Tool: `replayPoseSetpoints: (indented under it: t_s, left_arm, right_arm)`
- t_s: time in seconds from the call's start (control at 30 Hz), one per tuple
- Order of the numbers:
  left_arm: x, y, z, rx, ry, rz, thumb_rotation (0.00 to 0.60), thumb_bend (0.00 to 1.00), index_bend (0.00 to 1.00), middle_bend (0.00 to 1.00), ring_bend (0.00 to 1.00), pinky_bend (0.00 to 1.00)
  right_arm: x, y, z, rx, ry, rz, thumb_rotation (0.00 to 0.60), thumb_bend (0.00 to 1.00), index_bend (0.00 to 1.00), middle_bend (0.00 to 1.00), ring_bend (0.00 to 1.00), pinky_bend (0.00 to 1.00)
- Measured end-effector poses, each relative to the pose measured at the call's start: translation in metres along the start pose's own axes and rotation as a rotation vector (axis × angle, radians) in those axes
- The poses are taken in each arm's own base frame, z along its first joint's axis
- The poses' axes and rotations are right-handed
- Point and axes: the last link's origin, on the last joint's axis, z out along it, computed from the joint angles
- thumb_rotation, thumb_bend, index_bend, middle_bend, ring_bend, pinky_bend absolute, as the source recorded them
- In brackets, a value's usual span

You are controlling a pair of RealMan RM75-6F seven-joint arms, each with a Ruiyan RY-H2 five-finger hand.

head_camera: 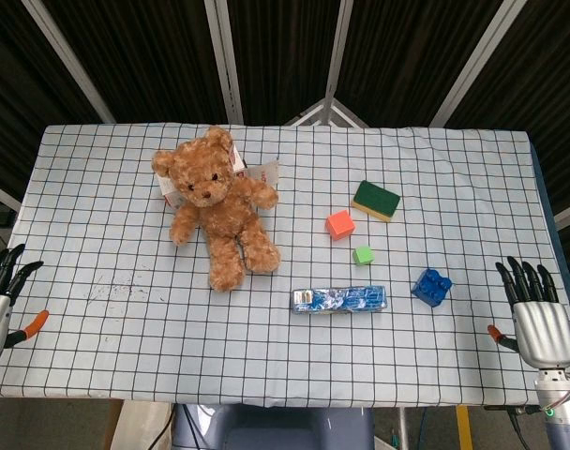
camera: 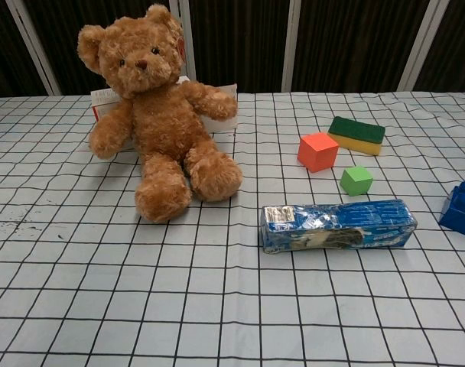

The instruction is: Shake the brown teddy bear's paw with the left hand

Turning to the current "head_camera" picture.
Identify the beige cardboard sheet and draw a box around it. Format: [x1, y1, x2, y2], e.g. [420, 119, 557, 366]
[101, 400, 172, 450]

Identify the black cable with plug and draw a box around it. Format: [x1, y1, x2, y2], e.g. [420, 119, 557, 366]
[484, 404, 548, 450]

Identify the blue silver snack packet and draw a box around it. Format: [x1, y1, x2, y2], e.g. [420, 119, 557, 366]
[292, 284, 389, 316]

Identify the white metal frame beam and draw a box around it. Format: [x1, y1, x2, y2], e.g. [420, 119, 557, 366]
[203, 0, 245, 126]
[21, 0, 116, 125]
[321, 0, 354, 102]
[428, 0, 530, 128]

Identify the blue toy brick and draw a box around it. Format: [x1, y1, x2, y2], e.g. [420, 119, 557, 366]
[410, 267, 454, 309]

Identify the white triangular frame joint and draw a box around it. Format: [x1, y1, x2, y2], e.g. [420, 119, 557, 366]
[284, 97, 370, 128]

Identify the orange cube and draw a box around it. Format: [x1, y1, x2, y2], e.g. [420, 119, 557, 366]
[324, 209, 356, 242]

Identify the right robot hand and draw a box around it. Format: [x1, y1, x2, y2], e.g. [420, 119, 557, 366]
[487, 255, 570, 369]

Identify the checked light blue tablecloth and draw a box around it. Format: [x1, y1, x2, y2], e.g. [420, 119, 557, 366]
[0, 122, 570, 408]

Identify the white red carton box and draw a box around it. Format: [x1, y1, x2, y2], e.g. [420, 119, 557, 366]
[156, 142, 280, 208]

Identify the metal table leg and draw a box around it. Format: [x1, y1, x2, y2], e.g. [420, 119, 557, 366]
[397, 406, 411, 450]

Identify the brown teddy bear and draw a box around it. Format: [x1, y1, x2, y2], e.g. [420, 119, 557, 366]
[152, 125, 282, 293]

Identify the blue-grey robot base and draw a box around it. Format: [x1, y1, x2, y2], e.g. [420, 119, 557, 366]
[171, 403, 376, 450]

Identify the green yellow sponge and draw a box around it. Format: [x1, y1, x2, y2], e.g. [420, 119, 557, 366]
[351, 180, 402, 223]

